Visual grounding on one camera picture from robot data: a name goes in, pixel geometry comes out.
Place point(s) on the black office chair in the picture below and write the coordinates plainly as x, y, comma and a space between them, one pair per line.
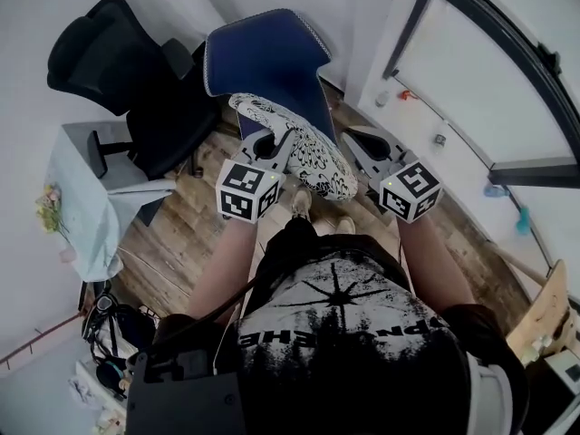
149, 120

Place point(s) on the person's shoe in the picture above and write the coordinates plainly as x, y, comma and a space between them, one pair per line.
301, 204
345, 225

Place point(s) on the blue chair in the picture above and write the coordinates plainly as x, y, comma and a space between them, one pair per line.
272, 61

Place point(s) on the white patterned cloth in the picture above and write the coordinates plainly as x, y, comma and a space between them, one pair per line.
317, 157

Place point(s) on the pink vase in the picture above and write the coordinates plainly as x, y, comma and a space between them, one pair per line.
68, 254

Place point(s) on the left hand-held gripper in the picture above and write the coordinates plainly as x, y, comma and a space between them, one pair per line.
244, 193

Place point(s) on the clear plastic bottle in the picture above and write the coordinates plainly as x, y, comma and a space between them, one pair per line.
382, 99

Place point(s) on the person's right forearm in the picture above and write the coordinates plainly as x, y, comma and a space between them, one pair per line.
430, 261

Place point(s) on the black and teal headgear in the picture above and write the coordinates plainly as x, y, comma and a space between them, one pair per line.
111, 375

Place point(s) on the wooden table leg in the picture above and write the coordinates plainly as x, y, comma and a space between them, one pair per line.
521, 265

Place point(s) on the black chest-mounted device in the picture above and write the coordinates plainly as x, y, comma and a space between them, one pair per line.
186, 401

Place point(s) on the person's black trousers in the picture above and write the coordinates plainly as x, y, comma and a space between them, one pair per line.
294, 238

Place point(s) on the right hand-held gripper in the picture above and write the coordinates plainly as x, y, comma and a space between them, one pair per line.
410, 190

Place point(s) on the person's left forearm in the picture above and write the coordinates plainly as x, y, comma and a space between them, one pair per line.
224, 265

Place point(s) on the white cabinet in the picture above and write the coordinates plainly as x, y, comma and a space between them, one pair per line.
90, 401

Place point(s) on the blue plastic bottle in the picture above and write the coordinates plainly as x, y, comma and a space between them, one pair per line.
496, 191

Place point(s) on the glass jar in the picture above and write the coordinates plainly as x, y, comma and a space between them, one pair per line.
440, 139

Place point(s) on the wooden table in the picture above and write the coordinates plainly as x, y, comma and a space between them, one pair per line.
544, 315

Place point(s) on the person's left shoe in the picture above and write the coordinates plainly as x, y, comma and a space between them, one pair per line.
301, 204

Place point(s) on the bunch of flowers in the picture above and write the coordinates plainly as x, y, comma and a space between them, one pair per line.
50, 211

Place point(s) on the teal brush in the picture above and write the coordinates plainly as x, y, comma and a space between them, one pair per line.
523, 220

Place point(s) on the small orange object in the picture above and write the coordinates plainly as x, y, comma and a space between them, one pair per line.
405, 94

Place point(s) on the person's right shoe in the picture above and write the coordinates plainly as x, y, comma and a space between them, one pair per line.
345, 225

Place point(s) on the light green tablecloth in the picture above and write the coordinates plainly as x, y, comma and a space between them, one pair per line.
86, 206

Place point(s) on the black window frame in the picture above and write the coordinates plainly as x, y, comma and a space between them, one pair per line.
530, 172

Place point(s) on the person's black white printed shirt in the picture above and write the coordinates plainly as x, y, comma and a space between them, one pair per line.
344, 333

